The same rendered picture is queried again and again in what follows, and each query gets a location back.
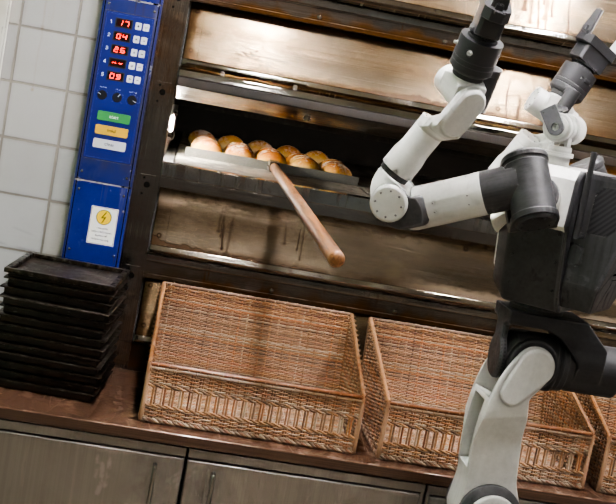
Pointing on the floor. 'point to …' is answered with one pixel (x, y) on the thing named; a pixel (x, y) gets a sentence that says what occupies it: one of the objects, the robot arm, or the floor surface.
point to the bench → (178, 458)
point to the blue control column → (105, 195)
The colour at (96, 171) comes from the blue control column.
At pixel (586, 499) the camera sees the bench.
